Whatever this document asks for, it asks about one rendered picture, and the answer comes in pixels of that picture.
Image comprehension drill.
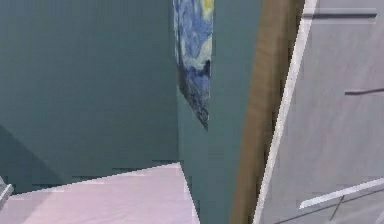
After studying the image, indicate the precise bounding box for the grey room door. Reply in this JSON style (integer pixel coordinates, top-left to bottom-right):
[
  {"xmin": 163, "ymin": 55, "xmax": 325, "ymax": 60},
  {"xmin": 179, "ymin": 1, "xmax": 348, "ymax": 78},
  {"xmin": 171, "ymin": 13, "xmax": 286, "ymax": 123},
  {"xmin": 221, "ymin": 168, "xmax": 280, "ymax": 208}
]
[{"xmin": 252, "ymin": 0, "xmax": 384, "ymax": 224}]

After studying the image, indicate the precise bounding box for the grey furniture corner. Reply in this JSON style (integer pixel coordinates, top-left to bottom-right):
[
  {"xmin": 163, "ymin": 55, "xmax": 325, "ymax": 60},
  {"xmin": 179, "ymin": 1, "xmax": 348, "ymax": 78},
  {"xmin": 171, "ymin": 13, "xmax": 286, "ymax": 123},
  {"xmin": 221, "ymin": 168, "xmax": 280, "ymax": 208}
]
[{"xmin": 0, "ymin": 176, "xmax": 15, "ymax": 212}]

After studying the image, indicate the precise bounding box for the blue and yellow wall painting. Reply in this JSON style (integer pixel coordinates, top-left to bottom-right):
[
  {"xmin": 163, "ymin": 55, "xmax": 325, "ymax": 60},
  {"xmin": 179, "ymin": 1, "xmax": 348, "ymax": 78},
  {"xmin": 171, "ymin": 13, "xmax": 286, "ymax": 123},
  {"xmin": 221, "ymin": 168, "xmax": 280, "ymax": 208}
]
[{"xmin": 172, "ymin": 0, "xmax": 215, "ymax": 131}]

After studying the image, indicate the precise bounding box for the brown wooden door frame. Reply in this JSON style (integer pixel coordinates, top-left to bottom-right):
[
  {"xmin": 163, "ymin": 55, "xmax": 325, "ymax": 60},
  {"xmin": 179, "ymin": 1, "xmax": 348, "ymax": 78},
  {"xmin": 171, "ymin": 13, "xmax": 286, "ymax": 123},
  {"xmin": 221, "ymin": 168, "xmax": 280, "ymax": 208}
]
[{"xmin": 229, "ymin": 0, "xmax": 306, "ymax": 224}]

